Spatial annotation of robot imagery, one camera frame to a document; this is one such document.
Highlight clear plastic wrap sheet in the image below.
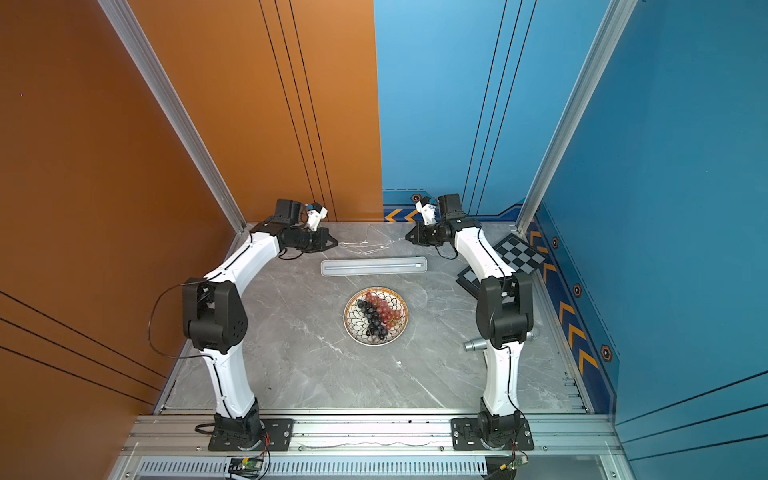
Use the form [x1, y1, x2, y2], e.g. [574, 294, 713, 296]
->
[326, 223, 422, 259]

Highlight white plastic wrap dispenser box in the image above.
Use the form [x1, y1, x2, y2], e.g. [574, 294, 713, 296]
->
[320, 256, 428, 277]

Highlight patterned plate orange rim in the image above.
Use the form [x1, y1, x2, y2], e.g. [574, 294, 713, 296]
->
[342, 287, 409, 347]

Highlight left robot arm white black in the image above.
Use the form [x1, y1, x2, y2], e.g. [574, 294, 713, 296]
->
[182, 199, 338, 451]

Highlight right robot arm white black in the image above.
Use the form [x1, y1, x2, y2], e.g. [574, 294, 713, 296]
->
[405, 194, 534, 452]

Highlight red grape bunch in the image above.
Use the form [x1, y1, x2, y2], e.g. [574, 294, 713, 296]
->
[364, 293, 403, 328]

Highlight black white chessboard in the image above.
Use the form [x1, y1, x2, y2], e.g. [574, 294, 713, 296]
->
[455, 228, 545, 297]

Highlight black grape bunch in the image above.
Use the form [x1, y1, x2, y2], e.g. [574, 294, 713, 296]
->
[356, 296, 391, 340]

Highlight silver flashlight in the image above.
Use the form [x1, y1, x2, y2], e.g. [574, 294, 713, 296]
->
[463, 328, 539, 352]

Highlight left circuit board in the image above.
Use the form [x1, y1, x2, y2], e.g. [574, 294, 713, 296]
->
[226, 457, 266, 480]

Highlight circuit board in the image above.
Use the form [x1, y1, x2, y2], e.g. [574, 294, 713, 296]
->
[226, 457, 266, 480]
[483, 452, 529, 480]

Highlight right circuit board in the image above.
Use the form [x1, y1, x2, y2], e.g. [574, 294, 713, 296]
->
[483, 452, 529, 480]

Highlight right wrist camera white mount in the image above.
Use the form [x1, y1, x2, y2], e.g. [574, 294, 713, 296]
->
[415, 196, 436, 226]

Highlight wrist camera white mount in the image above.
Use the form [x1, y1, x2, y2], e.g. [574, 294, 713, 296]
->
[415, 196, 436, 226]
[305, 203, 328, 231]

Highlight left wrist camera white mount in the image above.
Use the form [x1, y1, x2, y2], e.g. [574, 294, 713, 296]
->
[305, 203, 328, 231]

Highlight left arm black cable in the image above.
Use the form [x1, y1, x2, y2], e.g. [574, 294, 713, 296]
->
[146, 281, 208, 361]

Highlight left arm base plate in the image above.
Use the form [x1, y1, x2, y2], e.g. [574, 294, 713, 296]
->
[208, 417, 295, 453]

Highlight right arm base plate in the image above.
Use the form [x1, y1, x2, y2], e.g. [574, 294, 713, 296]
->
[450, 415, 535, 452]

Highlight aluminium front rail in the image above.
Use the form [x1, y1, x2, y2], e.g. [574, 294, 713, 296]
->
[119, 410, 623, 457]

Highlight left aluminium corner post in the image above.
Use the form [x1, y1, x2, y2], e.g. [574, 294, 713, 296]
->
[98, 0, 247, 233]

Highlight aluminium corner post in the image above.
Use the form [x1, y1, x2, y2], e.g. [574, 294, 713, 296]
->
[515, 0, 638, 238]
[98, 0, 247, 233]

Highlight right aluminium corner post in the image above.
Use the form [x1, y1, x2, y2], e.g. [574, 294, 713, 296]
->
[515, 0, 638, 238]

